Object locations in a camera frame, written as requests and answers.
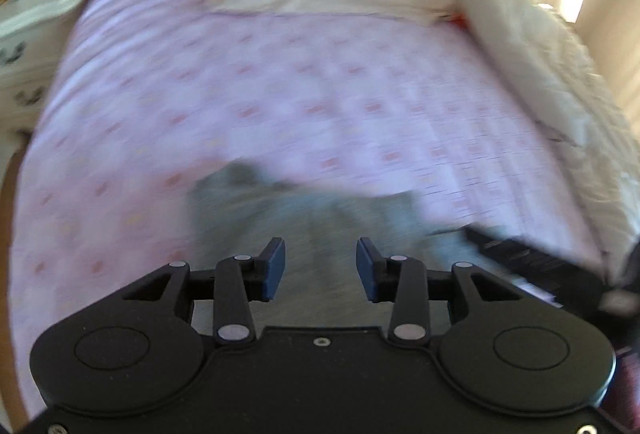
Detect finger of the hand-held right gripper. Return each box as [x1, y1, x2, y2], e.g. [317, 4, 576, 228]
[462, 223, 503, 257]

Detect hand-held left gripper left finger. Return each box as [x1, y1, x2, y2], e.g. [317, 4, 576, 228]
[122, 237, 287, 347]

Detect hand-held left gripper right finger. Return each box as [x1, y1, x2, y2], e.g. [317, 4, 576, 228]
[355, 237, 522, 346]

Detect grey pants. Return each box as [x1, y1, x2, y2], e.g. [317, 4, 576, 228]
[186, 160, 506, 317]

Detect pink patterned bed sheet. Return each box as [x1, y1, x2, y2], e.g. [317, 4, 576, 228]
[7, 0, 608, 420]

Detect white quilted duvet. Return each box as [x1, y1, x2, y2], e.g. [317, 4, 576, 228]
[437, 0, 640, 287]

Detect white nightstand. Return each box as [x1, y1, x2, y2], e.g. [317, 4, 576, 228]
[0, 0, 107, 137]

